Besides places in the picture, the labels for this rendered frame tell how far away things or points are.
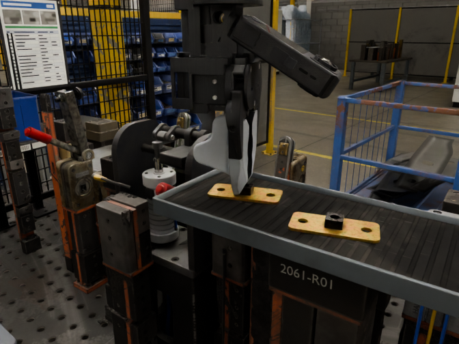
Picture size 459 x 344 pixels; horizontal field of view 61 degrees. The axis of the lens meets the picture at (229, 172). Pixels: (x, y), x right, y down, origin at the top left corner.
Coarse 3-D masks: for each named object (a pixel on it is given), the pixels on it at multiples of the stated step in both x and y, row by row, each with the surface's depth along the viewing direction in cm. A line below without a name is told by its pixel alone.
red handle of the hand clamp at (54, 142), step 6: (30, 132) 82; (36, 132) 83; (42, 132) 85; (36, 138) 84; (42, 138) 84; (48, 138) 86; (54, 144) 87; (60, 144) 88; (66, 144) 90; (72, 150) 91; (78, 150) 93
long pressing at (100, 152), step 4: (96, 148) 122; (100, 148) 121; (104, 148) 121; (108, 148) 121; (96, 152) 117; (100, 152) 117; (104, 152) 117; (108, 152) 117; (96, 156) 113; (100, 156) 113; (104, 156) 113; (92, 160) 109; (96, 160) 109; (96, 164) 106; (100, 164) 106; (96, 168) 103; (100, 168) 103
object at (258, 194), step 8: (216, 184) 48; (224, 184) 48; (248, 184) 46; (208, 192) 45; (216, 192) 45; (224, 192) 45; (232, 192) 45; (240, 192) 45; (248, 192) 45; (256, 192) 45; (264, 192) 45; (272, 192) 45; (280, 192) 45; (240, 200) 44; (248, 200) 44; (256, 200) 43; (264, 200) 43; (272, 200) 43
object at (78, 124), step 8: (64, 96) 87; (72, 96) 88; (80, 96) 90; (64, 104) 88; (72, 104) 88; (64, 112) 89; (72, 112) 88; (64, 120) 91; (72, 120) 89; (80, 120) 90; (72, 128) 90; (80, 128) 91; (72, 136) 92; (80, 136) 91; (72, 144) 93; (80, 144) 92
